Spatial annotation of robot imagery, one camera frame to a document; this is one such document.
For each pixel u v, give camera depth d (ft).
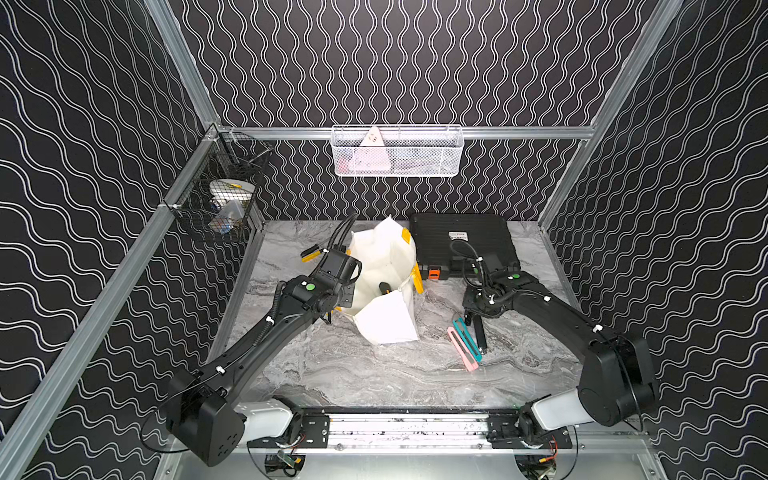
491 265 2.28
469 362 2.81
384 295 2.38
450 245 2.45
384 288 3.29
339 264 1.93
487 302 2.08
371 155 2.97
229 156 3.21
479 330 3.02
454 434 2.51
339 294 1.99
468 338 2.95
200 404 1.25
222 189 2.61
